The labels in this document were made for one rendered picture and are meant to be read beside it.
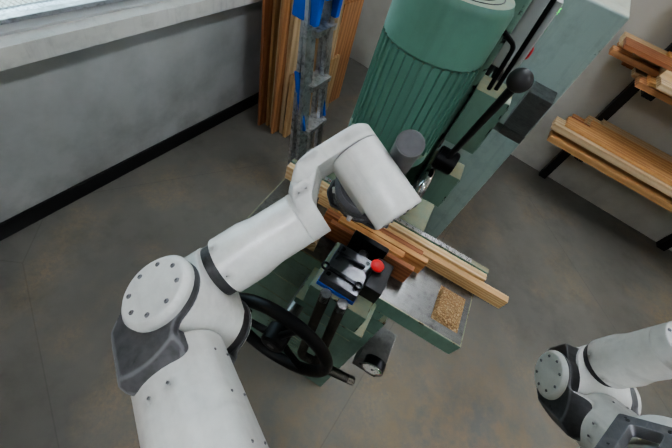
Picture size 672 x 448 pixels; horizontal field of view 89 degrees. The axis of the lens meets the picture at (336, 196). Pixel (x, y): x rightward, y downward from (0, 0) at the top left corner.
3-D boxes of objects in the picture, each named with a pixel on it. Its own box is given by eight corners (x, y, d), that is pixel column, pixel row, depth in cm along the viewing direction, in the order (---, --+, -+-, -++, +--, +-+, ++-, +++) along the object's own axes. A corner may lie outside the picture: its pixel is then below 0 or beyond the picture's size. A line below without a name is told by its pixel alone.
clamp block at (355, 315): (300, 300, 81) (307, 283, 74) (327, 257, 89) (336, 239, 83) (355, 334, 79) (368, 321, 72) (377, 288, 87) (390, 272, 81)
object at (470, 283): (317, 203, 96) (320, 194, 93) (320, 198, 97) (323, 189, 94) (498, 308, 89) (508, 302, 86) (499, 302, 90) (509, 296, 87)
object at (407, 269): (324, 236, 90) (330, 222, 85) (326, 233, 90) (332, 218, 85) (402, 283, 87) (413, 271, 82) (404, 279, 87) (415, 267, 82)
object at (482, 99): (443, 139, 86) (476, 88, 75) (451, 122, 92) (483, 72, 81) (474, 155, 85) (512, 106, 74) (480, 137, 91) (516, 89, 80)
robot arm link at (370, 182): (363, 241, 49) (371, 232, 38) (322, 179, 51) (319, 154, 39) (428, 199, 50) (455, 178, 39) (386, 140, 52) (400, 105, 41)
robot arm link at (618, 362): (696, 336, 48) (588, 361, 64) (627, 309, 49) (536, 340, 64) (725, 421, 42) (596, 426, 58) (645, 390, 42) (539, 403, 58)
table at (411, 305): (220, 255, 86) (220, 243, 81) (287, 183, 106) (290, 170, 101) (439, 394, 78) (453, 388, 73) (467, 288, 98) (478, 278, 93)
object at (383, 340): (351, 364, 106) (358, 357, 100) (366, 329, 114) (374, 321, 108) (375, 379, 105) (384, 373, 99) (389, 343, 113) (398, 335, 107)
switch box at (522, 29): (488, 63, 80) (535, -10, 68) (495, 49, 87) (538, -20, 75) (513, 75, 79) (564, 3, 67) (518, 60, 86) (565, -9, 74)
